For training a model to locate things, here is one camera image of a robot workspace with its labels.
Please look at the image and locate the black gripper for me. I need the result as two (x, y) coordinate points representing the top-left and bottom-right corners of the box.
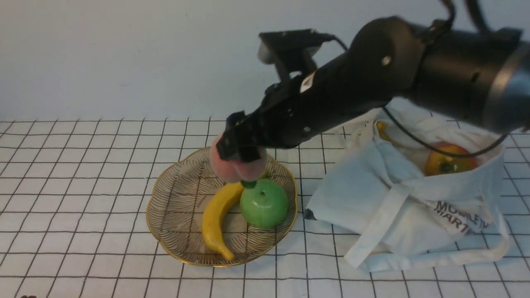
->
(216, 56), (391, 163)

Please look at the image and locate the pink peach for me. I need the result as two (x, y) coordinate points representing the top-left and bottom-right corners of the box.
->
(210, 134), (268, 183)

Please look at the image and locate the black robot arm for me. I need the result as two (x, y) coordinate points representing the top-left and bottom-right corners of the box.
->
(217, 17), (530, 163)

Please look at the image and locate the yellow fruit in bag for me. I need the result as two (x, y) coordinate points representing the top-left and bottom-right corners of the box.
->
(376, 121), (391, 142)

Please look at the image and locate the white canvas tote bag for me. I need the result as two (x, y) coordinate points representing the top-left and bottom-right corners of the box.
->
(304, 109), (509, 272)

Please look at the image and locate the green apple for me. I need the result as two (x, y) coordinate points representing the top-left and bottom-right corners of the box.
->
(240, 178), (289, 229)

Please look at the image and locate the yellow banana on plate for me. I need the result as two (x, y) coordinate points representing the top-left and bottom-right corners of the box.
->
(202, 173), (269, 261)

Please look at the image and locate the gold-rimmed striped glass plate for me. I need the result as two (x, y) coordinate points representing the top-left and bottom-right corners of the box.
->
(146, 147), (299, 267)

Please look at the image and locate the orange persimmon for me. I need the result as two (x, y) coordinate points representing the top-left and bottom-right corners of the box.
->
(424, 143), (479, 177)

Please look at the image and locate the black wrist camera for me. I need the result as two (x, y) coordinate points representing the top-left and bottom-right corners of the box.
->
(257, 29), (335, 83)

